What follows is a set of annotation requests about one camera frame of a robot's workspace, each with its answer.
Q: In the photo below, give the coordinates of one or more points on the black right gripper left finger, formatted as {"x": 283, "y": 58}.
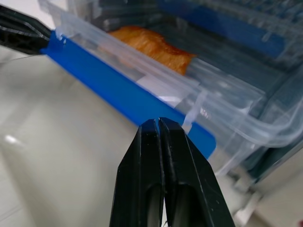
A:
{"x": 135, "y": 179}

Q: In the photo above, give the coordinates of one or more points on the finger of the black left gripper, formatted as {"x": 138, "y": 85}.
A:
{"x": 21, "y": 30}

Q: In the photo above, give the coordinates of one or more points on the clear blue-clasp food container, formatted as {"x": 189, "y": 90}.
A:
{"x": 213, "y": 78}

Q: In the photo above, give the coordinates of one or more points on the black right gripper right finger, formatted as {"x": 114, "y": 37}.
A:
{"x": 189, "y": 179}

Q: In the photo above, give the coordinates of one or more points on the orange fried food piece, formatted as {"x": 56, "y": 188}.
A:
{"x": 156, "y": 47}

